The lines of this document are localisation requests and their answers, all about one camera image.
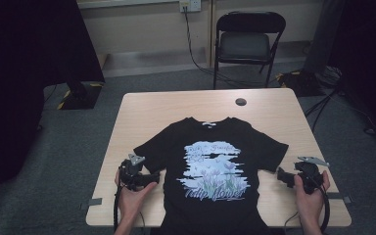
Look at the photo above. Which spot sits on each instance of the black stand base yellow tape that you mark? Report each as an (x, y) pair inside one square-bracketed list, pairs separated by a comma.
[(298, 83), (80, 96)]

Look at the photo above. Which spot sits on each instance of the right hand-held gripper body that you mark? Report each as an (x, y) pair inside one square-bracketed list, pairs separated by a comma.
[(308, 178)]

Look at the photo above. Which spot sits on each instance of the black printed t-shirt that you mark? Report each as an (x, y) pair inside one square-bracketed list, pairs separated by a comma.
[(209, 202)]

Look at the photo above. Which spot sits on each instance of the dark grey curtain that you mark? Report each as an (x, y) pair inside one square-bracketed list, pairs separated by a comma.
[(355, 49)]

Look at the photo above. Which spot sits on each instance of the black folding chair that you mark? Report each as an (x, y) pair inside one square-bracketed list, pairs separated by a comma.
[(244, 45)]

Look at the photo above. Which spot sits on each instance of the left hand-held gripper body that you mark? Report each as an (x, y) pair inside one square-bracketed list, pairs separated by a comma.
[(131, 174)]

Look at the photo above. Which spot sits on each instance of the white wall outlet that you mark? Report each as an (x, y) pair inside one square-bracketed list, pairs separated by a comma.
[(190, 5)]

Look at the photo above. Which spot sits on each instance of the black curtain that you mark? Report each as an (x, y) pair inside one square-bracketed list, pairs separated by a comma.
[(23, 81)]

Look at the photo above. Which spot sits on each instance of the person's right hand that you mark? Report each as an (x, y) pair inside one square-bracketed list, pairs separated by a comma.
[(308, 205)]

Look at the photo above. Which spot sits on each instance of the grey tape piece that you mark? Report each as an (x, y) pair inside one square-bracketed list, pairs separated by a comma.
[(338, 196), (94, 201)]

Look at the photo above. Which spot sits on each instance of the person's left hand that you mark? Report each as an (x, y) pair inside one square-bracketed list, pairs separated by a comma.
[(132, 202)]

